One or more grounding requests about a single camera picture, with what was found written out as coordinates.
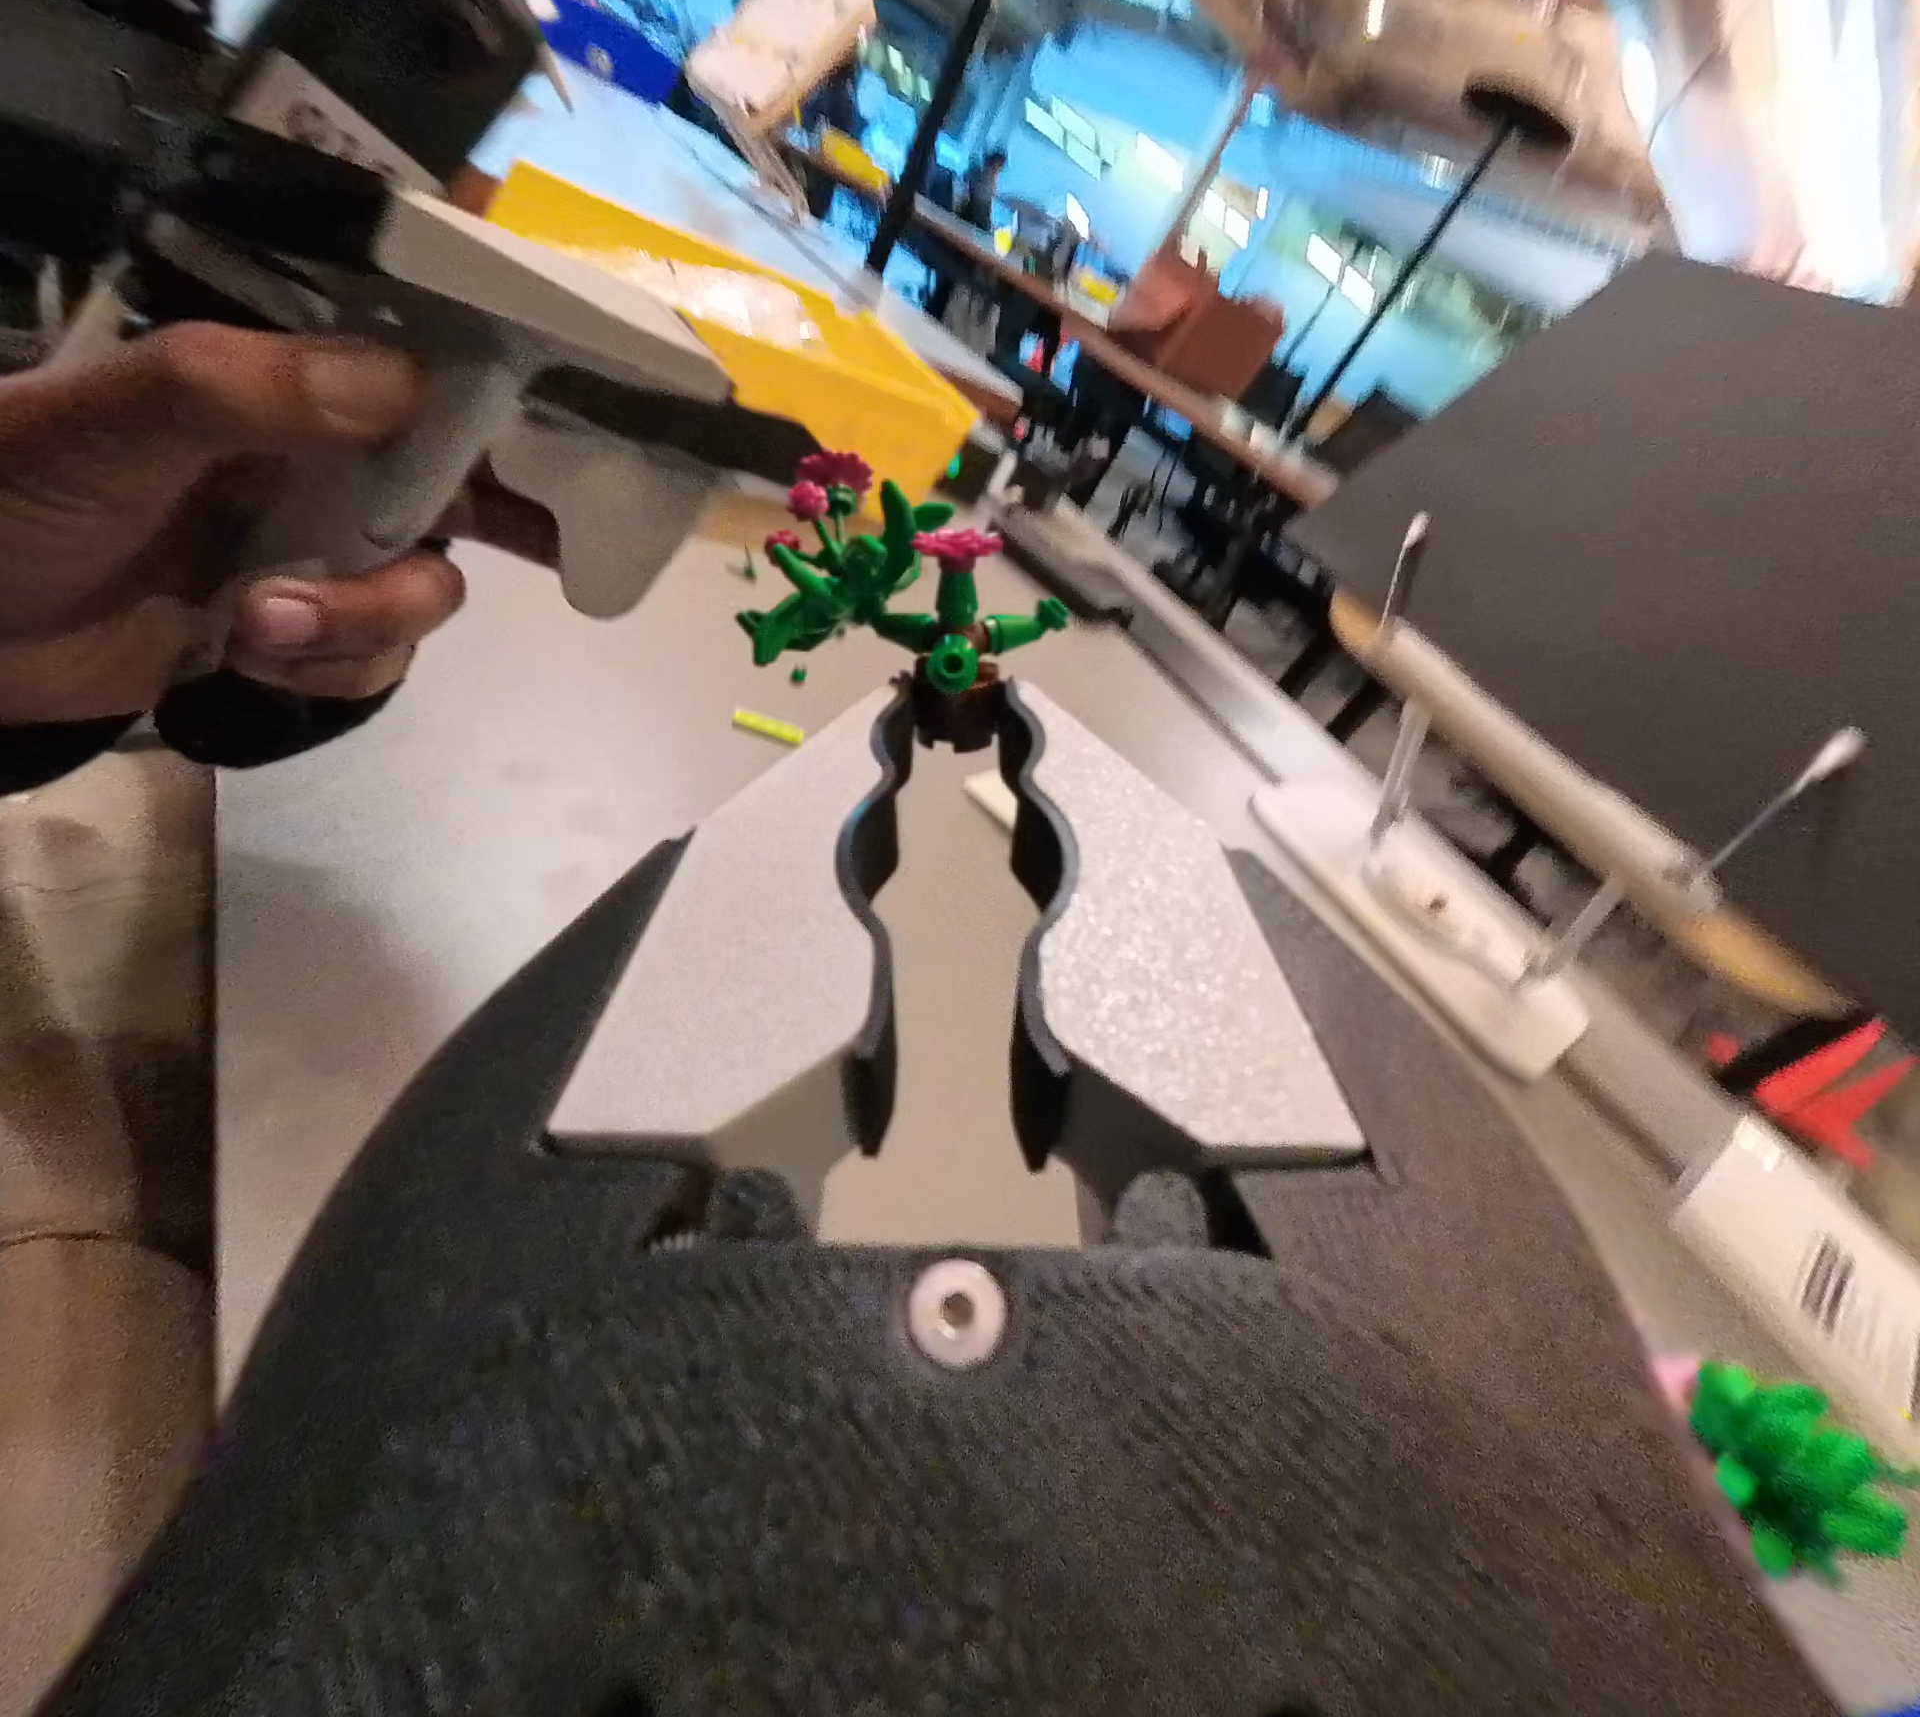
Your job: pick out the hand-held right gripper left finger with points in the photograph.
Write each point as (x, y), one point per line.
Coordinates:
(720, 996)

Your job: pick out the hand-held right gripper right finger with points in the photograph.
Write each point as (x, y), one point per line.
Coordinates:
(1185, 996)

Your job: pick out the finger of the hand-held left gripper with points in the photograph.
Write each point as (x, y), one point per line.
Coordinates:
(555, 307)
(631, 532)

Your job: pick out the green leafy toy brick plant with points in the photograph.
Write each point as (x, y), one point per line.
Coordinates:
(841, 577)

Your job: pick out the toy brick cactus pink flower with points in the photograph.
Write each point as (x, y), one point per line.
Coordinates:
(961, 637)

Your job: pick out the person's left forearm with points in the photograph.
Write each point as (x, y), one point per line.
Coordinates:
(255, 734)

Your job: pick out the person's left hand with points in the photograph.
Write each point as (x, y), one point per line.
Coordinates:
(135, 502)

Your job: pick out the clear plastic bag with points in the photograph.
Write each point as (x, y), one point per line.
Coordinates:
(751, 301)

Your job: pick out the lime green flat brick strip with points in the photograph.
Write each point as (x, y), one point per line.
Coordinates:
(769, 726)

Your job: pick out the blue plastic bin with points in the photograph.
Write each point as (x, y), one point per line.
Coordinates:
(615, 44)

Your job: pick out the yellow plastic bin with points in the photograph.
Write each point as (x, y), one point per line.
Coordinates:
(810, 353)

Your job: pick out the white monitor stand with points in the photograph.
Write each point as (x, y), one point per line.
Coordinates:
(1441, 876)

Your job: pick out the black pole with round disc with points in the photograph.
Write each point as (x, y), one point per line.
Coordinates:
(1425, 277)
(974, 22)

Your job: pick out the long wooden table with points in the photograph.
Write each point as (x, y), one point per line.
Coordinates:
(1141, 367)

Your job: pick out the brown leather bag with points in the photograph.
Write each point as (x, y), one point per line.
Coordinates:
(1200, 322)

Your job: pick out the red object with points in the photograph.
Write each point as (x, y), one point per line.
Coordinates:
(1815, 1087)

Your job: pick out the person's beige trousers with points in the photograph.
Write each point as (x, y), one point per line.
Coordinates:
(91, 1146)

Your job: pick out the white barcode box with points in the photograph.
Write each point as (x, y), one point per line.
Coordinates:
(1801, 1250)

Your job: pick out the pink toy pot with plant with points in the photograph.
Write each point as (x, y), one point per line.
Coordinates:
(1792, 1460)

